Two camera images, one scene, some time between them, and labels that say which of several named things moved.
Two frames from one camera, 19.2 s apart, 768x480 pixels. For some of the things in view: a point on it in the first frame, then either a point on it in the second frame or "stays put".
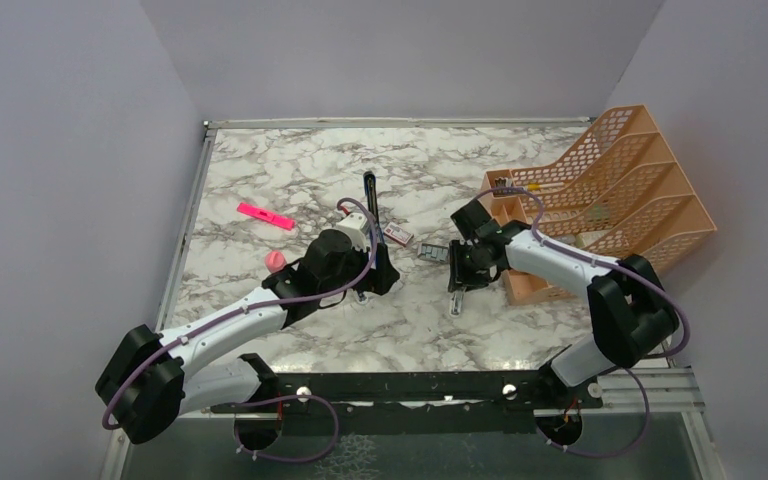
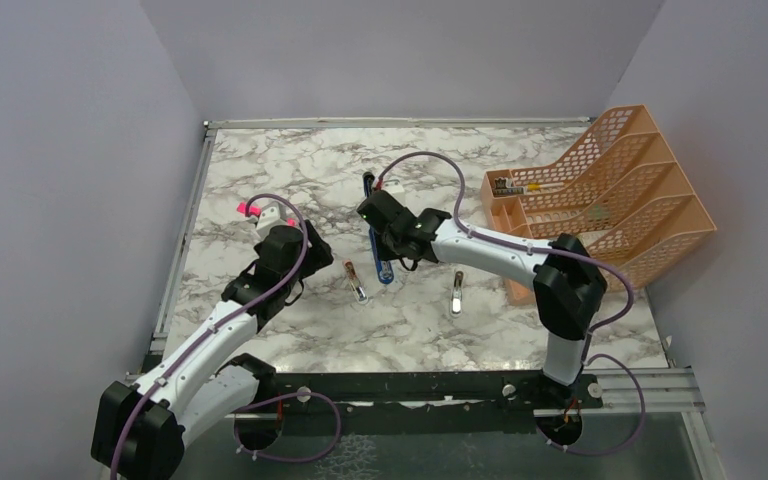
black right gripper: x=459 y=277 → x=387 y=255
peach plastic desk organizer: x=620 y=193 stays put
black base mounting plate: x=432 y=402 stays put
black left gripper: x=385 y=274 → x=319 y=256
